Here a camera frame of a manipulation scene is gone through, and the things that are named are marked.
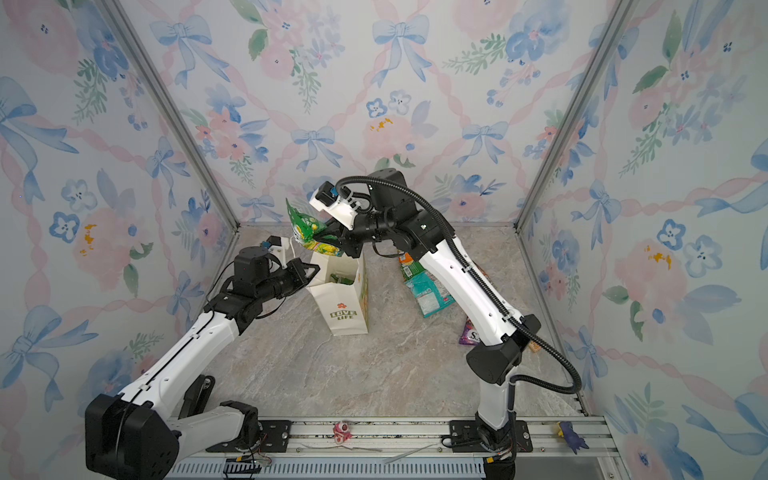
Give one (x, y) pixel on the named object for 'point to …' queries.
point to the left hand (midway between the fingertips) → (321, 264)
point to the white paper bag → (340, 290)
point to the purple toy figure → (573, 440)
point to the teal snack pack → (429, 295)
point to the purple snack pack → (470, 335)
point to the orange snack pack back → (407, 260)
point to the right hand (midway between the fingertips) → (319, 229)
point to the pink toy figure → (341, 432)
